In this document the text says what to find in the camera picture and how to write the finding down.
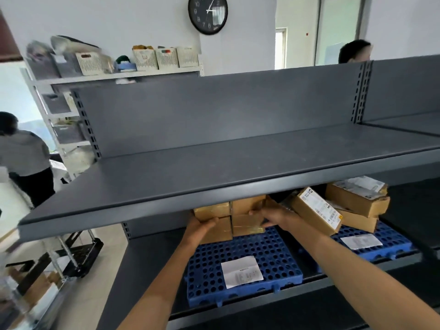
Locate person's left hand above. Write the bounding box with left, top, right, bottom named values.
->
left=185, top=217, right=220, bottom=246

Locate grey storage bin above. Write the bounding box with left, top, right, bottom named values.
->
left=25, top=41, right=74, bottom=79

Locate flat cardboard box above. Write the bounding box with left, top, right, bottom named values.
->
left=327, top=202, right=379, bottom=234

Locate black platform trolley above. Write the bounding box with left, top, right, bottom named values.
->
left=52, top=229, right=104, bottom=279

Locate blue perforated plastic pallet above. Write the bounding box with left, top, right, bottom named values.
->
left=185, top=226, right=304, bottom=308
left=317, top=216, right=414, bottom=272

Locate white metal storage rack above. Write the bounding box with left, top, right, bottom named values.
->
left=20, top=62, right=204, bottom=184

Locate silver metal cart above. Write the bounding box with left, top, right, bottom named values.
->
left=0, top=237, right=78, bottom=330

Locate person's right forearm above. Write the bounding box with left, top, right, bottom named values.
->
left=275, top=216, right=440, bottom=330

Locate large labelled cardboard box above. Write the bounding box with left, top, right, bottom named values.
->
left=325, top=175, right=391, bottom=219

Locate black round wall clock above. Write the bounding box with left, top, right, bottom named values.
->
left=188, top=0, right=229, bottom=36

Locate person's right hand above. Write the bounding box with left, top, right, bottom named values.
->
left=248, top=204, right=296, bottom=229

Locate grey metal shelf unit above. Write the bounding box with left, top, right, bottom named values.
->
left=363, top=56, right=440, bottom=260
left=17, top=60, right=440, bottom=330

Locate long labelled cardboard box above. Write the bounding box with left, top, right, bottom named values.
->
left=290, top=187, right=344, bottom=237

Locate white paper slip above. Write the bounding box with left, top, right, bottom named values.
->
left=340, top=234, right=383, bottom=251
left=221, top=256, right=264, bottom=290

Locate small taped cardboard box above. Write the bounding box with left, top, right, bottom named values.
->
left=193, top=201, right=232, bottom=219
left=232, top=212, right=268, bottom=238
left=231, top=195, right=267, bottom=216
left=200, top=216, right=234, bottom=245

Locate white slotted storage basket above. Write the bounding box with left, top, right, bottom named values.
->
left=75, top=51, right=105, bottom=76
left=176, top=45, right=200, bottom=68
left=156, top=47, right=179, bottom=69
left=132, top=47, right=159, bottom=71

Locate person's left forearm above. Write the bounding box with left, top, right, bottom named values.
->
left=116, top=234, right=204, bottom=330

